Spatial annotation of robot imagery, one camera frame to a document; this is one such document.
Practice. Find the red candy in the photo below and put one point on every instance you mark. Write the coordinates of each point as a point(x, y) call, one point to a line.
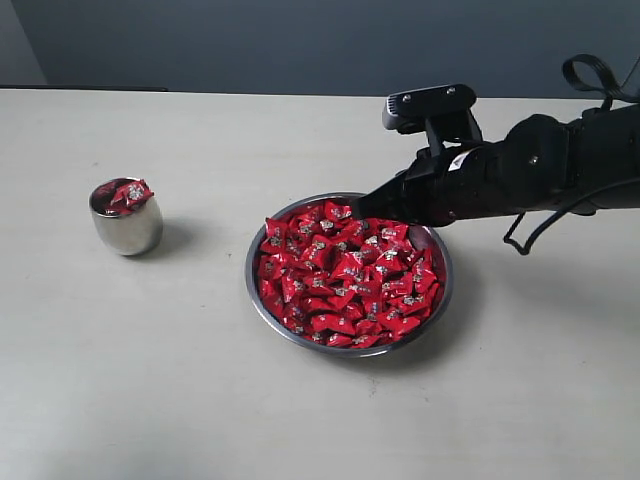
point(103, 195)
point(132, 195)

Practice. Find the pile of red candies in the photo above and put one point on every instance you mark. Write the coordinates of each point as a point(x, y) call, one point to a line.
point(350, 275)

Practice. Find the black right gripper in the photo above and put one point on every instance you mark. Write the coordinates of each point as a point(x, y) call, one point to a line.
point(458, 184)

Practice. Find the steel cup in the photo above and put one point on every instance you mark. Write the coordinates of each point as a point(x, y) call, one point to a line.
point(129, 232)

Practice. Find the round steel bowl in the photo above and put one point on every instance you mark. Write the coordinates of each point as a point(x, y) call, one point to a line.
point(348, 274)

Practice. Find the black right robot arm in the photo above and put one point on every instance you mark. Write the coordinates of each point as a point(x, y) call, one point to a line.
point(586, 165)

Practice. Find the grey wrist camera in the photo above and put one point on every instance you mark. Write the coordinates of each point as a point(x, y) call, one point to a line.
point(443, 113)

